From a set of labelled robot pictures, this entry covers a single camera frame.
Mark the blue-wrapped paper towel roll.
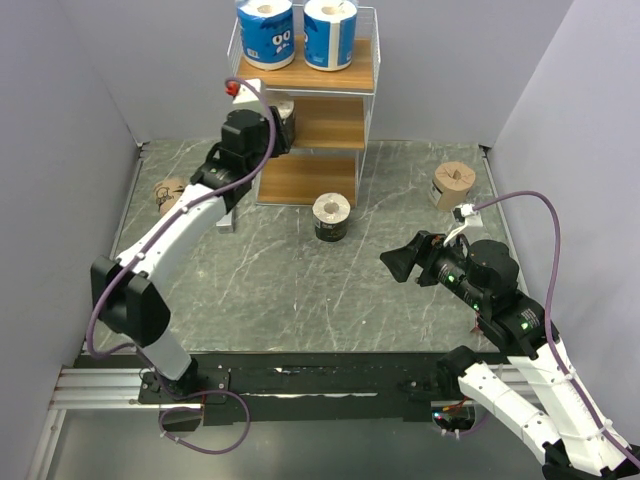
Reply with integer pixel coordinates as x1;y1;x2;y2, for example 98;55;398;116
303;0;358;72

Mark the brown paper roll with drawing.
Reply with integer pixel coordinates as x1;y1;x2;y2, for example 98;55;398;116
152;177;188;216

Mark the black-wrapped paper roll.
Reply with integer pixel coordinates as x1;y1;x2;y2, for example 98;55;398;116
268;92;296;146
312;193;351;242

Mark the blue cartoon paper towel roll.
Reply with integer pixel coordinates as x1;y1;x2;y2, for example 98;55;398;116
235;0;295;71

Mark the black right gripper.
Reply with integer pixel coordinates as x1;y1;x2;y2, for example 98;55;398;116
378;228;486;310

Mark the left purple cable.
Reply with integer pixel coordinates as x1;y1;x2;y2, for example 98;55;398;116
85;77;279;455

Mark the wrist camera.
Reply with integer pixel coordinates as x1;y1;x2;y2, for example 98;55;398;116
225;78;265;112
443;203;484;246

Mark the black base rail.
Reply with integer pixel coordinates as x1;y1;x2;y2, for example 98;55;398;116
135;352;462;430

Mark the silver Protefix box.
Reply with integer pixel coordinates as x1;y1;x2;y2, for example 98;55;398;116
216;210;236;234

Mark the wire shelf with wooden boards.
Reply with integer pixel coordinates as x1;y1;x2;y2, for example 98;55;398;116
227;3;381;206

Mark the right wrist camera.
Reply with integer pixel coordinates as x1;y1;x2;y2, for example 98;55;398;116
443;203;484;246

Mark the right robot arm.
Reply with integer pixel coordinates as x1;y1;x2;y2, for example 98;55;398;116
380;231;639;479

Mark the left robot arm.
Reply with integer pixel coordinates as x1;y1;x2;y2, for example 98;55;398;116
90;106;292;402

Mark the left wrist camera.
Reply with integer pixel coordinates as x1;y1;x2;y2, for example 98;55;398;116
225;78;265;112

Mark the brown paper roll with label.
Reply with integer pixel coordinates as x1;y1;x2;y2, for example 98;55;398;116
429;162;476;211

